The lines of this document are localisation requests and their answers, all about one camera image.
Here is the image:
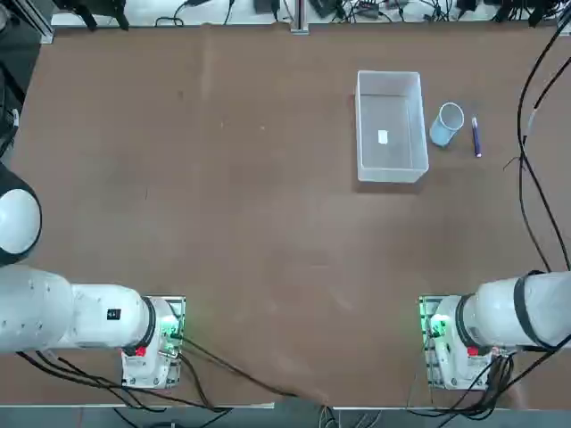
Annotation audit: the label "blue pencil holder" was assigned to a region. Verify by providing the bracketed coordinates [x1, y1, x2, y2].
[428, 102, 466, 150]

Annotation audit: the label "purple marker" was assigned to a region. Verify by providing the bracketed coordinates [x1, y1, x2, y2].
[470, 116, 484, 159]

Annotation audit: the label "clear plastic box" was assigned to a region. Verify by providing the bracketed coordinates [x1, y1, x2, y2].
[355, 70, 431, 185]

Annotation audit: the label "black tripod legs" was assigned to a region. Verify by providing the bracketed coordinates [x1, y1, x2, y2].
[52, 0, 131, 32]

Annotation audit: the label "black left base cables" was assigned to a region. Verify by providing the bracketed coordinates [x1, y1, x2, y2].
[15, 336, 331, 410]

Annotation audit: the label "black base cables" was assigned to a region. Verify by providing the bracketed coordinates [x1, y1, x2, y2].
[405, 347, 571, 420]
[15, 336, 331, 410]

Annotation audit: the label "aluminium post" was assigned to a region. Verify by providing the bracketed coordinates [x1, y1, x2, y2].
[290, 0, 310, 35]

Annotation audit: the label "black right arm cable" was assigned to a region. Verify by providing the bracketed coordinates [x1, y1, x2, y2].
[502, 7, 571, 274]

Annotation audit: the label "black right base cables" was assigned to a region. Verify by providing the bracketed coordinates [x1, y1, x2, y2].
[405, 347, 571, 420]

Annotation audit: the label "aluminium frame rail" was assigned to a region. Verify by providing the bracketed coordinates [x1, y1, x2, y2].
[0, 0, 55, 45]

